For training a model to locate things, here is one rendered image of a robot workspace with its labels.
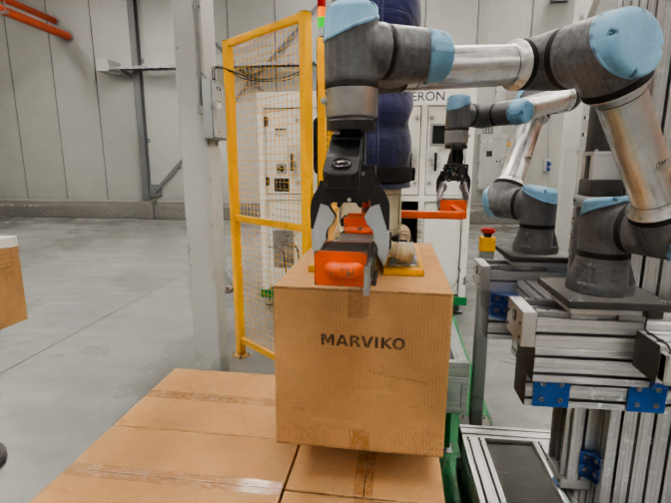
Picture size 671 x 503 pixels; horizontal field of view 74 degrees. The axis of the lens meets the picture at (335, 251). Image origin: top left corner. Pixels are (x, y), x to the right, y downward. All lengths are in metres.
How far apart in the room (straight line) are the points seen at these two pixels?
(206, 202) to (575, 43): 2.00
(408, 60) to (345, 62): 0.09
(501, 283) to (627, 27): 0.97
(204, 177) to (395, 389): 1.78
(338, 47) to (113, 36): 12.03
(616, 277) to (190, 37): 2.19
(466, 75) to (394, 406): 0.72
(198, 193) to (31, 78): 11.36
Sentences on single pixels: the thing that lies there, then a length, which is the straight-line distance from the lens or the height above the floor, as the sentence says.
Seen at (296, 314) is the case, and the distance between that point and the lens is 1.02.
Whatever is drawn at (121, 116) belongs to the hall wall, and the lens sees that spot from 12.31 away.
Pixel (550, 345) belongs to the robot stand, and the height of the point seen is 0.91.
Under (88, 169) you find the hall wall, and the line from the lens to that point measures 12.82.
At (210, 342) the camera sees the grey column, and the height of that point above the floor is 0.32.
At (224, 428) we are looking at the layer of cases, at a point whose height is 0.54.
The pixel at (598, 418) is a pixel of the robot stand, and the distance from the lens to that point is 1.65.
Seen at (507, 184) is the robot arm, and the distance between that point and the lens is 1.75.
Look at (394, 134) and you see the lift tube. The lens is 1.16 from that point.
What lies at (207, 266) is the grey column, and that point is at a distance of 2.60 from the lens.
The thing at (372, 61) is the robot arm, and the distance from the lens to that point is 0.65.
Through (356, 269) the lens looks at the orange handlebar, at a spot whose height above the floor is 1.20.
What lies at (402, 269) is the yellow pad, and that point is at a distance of 1.10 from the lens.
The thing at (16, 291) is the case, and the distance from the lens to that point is 2.52.
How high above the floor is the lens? 1.34
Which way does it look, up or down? 11 degrees down
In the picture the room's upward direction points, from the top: straight up
